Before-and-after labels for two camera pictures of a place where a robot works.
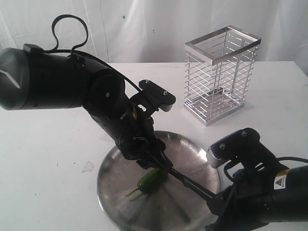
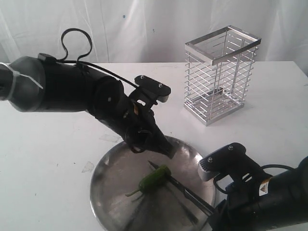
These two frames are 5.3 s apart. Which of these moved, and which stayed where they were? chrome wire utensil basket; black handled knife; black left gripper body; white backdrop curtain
Moved: black handled knife; black left gripper body
Stayed: white backdrop curtain; chrome wire utensil basket
